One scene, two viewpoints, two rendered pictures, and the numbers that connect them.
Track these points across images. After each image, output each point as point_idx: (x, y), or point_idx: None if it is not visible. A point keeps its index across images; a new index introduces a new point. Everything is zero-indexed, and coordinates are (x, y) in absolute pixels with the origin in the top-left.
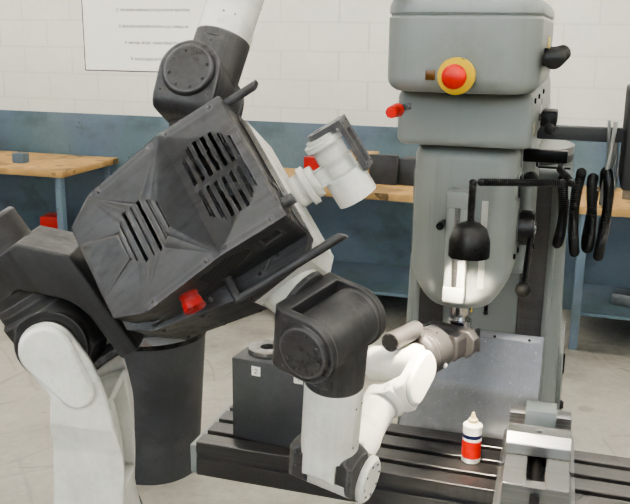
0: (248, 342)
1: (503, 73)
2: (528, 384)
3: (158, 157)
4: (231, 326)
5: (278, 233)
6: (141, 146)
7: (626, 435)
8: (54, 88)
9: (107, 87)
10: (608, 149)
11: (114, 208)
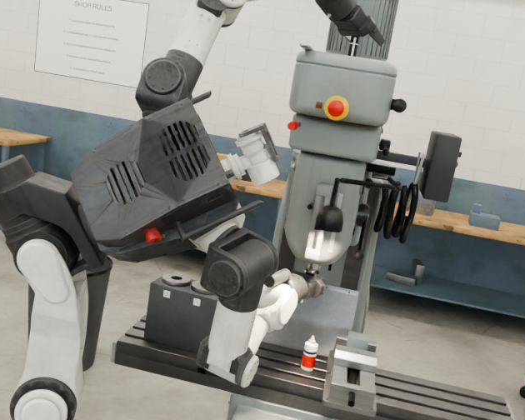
0: (134, 280)
1: (367, 110)
2: (346, 322)
3: (142, 133)
4: (122, 267)
5: (218, 195)
6: (69, 131)
7: (389, 367)
8: (8, 80)
9: (49, 85)
10: (417, 171)
11: (104, 164)
